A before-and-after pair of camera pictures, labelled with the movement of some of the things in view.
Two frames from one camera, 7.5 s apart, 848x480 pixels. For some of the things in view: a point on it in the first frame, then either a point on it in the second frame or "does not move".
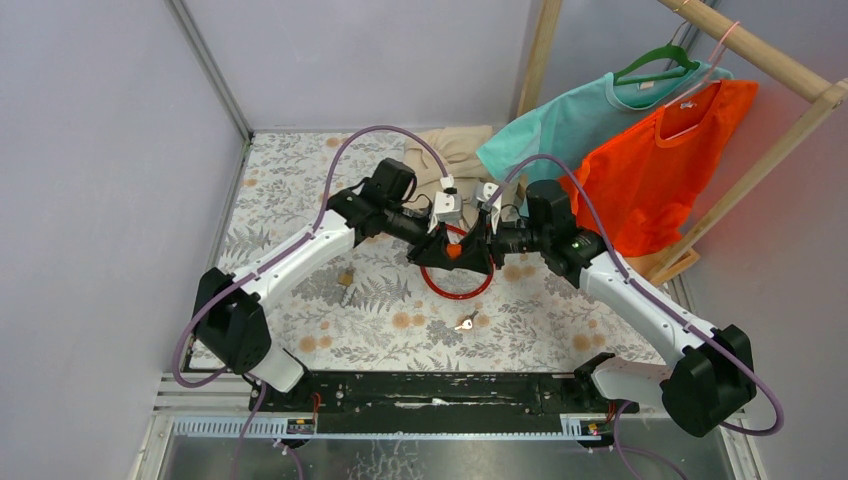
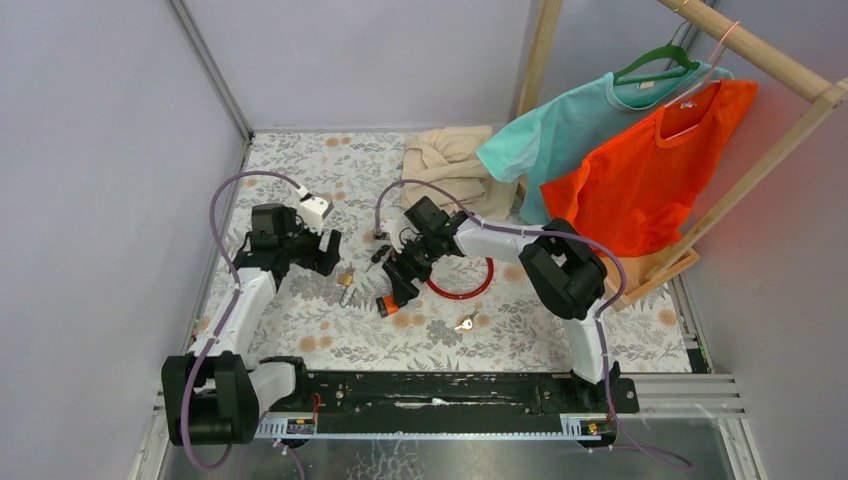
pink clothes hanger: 714,59 does not move
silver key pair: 467,323 does not move
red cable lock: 491,272 does not move
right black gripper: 478,246 to 402,272
